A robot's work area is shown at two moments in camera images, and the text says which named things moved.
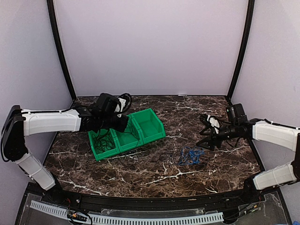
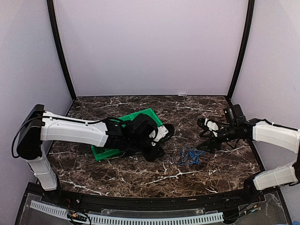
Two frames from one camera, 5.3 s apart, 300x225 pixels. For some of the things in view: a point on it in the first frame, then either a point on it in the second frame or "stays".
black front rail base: [251, 206] stays
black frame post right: [247, 37] stays
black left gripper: [121, 126] to [152, 156]
